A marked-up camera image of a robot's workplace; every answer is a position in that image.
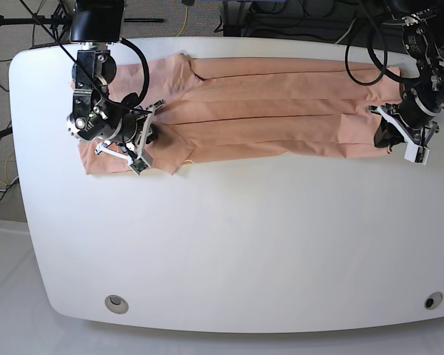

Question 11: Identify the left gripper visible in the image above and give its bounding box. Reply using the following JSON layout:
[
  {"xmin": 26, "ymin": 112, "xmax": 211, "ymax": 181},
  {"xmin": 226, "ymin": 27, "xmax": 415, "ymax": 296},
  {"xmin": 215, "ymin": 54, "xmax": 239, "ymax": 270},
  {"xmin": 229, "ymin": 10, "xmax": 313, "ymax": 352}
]
[{"xmin": 367, "ymin": 98, "xmax": 440, "ymax": 148}]

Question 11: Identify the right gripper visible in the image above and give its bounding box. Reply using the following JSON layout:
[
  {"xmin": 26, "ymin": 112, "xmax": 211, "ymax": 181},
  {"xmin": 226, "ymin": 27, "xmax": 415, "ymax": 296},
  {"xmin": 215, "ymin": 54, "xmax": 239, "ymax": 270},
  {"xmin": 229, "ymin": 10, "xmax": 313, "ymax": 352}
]
[{"xmin": 94, "ymin": 100, "xmax": 166, "ymax": 163}]

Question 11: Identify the peach pink T-shirt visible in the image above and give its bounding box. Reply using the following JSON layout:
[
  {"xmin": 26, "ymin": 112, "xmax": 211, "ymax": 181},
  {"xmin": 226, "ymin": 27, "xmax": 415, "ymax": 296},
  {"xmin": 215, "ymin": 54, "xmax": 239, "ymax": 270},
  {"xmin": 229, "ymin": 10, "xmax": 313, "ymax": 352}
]
[{"xmin": 69, "ymin": 53, "xmax": 406, "ymax": 177}]

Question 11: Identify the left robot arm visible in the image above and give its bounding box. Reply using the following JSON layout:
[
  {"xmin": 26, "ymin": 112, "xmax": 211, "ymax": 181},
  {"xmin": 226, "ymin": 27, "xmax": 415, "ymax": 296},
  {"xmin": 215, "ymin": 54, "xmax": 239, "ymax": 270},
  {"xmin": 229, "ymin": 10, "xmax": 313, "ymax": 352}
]
[{"xmin": 358, "ymin": 1, "xmax": 444, "ymax": 148}]

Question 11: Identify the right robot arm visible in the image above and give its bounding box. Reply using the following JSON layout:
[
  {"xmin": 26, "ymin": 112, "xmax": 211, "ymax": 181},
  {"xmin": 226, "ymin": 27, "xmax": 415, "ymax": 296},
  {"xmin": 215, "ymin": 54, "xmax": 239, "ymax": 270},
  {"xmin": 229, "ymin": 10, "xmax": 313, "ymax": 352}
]
[{"xmin": 67, "ymin": 1, "xmax": 164, "ymax": 173}]

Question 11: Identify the black tripod stand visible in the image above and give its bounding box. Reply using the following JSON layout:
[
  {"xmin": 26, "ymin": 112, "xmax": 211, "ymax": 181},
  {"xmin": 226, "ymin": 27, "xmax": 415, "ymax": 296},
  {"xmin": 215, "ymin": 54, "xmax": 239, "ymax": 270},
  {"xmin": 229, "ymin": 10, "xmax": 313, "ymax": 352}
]
[{"xmin": 0, "ymin": 5, "xmax": 164, "ymax": 41}]

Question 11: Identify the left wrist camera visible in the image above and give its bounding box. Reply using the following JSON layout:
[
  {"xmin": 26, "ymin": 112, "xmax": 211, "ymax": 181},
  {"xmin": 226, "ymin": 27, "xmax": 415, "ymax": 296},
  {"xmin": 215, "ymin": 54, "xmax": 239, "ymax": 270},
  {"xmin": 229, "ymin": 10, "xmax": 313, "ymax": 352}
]
[{"xmin": 404, "ymin": 143, "xmax": 430, "ymax": 165}]

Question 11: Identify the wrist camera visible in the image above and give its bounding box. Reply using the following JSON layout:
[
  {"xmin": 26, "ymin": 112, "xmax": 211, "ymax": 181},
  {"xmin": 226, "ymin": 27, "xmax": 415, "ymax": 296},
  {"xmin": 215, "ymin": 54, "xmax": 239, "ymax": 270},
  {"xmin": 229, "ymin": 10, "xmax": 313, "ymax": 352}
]
[
  {"xmin": 404, "ymin": 143, "xmax": 430, "ymax": 165},
  {"xmin": 128, "ymin": 152, "xmax": 153, "ymax": 175}
]

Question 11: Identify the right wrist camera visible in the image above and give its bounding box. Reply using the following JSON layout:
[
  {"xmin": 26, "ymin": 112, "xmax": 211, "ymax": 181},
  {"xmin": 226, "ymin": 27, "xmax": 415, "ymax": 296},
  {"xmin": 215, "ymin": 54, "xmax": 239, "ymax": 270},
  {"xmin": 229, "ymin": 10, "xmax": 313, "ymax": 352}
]
[{"xmin": 128, "ymin": 152, "xmax": 153, "ymax": 175}]

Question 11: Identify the black equipment frame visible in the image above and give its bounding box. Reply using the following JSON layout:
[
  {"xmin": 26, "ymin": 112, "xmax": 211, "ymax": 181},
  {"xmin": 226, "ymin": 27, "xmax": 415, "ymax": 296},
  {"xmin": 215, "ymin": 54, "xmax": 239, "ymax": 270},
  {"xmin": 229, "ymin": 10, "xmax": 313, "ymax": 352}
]
[{"xmin": 214, "ymin": 1, "xmax": 407, "ymax": 53}]

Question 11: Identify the white cable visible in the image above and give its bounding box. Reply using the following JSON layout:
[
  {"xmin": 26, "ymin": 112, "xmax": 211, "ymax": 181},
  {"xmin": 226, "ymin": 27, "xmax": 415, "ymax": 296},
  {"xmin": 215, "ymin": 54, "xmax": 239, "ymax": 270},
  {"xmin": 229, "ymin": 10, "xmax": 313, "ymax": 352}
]
[{"xmin": 332, "ymin": 16, "xmax": 356, "ymax": 44}]

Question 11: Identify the yellow cable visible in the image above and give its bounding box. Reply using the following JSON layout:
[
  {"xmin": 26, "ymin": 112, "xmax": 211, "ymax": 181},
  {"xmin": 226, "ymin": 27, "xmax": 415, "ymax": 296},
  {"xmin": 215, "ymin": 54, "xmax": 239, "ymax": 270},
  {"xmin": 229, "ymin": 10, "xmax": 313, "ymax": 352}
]
[{"xmin": 176, "ymin": 3, "xmax": 190, "ymax": 38}]

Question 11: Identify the right table cable grommet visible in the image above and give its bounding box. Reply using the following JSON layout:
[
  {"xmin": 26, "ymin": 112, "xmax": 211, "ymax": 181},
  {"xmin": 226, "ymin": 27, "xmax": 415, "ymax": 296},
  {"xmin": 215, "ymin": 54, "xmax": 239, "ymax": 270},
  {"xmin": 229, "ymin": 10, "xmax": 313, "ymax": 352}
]
[{"xmin": 424, "ymin": 291, "xmax": 444, "ymax": 310}]

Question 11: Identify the table cable grommet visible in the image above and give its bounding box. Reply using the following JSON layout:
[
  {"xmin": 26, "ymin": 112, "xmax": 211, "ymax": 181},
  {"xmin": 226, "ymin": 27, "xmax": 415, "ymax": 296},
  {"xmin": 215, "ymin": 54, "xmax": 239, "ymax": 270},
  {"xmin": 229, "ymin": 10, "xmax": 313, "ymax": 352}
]
[
  {"xmin": 424, "ymin": 291, "xmax": 444, "ymax": 310},
  {"xmin": 104, "ymin": 295, "xmax": 129, "ymax": 314}
]

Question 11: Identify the left table cable grommet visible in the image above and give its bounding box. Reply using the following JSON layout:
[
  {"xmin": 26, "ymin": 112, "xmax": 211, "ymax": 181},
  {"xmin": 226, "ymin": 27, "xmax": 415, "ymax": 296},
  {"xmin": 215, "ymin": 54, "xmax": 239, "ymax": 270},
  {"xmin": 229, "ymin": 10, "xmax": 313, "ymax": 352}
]
[{"xmin": 104, "ymin": 295, "xmax": 129, "ymax": 314}]

